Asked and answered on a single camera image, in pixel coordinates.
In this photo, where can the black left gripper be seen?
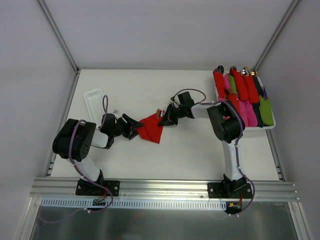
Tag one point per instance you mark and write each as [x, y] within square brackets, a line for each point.
[127, 126]

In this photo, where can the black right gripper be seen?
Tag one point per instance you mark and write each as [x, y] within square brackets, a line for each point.
[173, 114]

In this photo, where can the copper knife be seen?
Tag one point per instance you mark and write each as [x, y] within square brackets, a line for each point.
[158, 113]

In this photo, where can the red paper napkin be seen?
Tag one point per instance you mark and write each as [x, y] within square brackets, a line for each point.
[151, 131]

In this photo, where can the silver ornate spoon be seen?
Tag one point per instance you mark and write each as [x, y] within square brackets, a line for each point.
[162, 113]

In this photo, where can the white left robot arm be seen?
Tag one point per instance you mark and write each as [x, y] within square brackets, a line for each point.
[73, 143]

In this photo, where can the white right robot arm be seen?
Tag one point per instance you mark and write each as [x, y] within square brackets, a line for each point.
[228, 127]

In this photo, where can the black rolled napkin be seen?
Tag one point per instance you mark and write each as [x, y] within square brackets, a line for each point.
[257, 105]

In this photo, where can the green rolled napkin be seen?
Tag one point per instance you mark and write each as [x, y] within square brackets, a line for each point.
[265, 110]

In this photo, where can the white perforated utensil basket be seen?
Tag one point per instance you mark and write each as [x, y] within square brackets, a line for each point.
[94, 103]

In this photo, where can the white tray of rolled napkins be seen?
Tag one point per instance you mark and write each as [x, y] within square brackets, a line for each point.
[245, 71]

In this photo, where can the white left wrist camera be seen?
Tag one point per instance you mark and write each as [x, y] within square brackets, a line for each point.
[116, 114]

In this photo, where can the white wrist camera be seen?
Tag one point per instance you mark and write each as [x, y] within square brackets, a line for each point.
[174, 103]
[116, 114]

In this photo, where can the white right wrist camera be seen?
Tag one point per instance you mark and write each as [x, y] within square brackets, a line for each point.
[174, 103]

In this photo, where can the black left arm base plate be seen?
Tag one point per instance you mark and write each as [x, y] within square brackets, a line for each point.
[85, 188]

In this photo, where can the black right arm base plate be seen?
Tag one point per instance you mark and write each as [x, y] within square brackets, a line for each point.
[222, 190]

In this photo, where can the white slotted cable duct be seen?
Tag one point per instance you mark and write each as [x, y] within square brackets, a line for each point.
[118, 203]

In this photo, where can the aluminium front rail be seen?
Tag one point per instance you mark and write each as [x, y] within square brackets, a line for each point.
[148, 189]

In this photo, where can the left frame post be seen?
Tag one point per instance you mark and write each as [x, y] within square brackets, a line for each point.
[57, 33]

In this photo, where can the frame post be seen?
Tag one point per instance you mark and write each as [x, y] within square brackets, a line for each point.
[57, 33]
[277, 32]

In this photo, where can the right frame post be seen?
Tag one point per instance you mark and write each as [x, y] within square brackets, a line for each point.
[277, 32]

